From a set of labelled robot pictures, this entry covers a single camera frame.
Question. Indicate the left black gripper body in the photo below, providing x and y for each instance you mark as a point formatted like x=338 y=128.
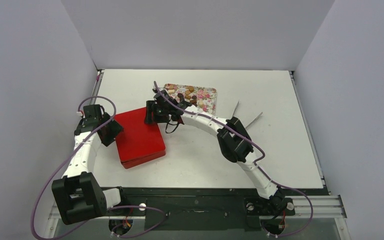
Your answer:
x=113 y=129

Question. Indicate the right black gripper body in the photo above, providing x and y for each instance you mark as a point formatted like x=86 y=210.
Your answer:
x=151 y=112

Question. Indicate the red box lid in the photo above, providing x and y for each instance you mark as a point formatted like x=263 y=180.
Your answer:
x=137 y=139

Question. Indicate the red chocolate box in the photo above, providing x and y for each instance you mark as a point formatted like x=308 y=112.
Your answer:
x=127 y=164

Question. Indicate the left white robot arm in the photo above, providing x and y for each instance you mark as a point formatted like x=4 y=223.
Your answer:
x=82 y=165

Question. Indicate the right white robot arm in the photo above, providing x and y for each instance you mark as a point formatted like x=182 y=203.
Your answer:
x=234 y=141

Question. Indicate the caramel chocolate piece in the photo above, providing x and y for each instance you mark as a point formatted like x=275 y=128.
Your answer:
x=191 y=89

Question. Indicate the floral serving tray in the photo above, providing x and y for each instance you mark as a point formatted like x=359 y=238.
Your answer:
x=204 y=98

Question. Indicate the metal tweezers on table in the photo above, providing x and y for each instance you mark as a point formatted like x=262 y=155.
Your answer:
x=247 y=117

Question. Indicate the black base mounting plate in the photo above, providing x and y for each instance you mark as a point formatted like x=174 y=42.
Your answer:
x=181 y=209

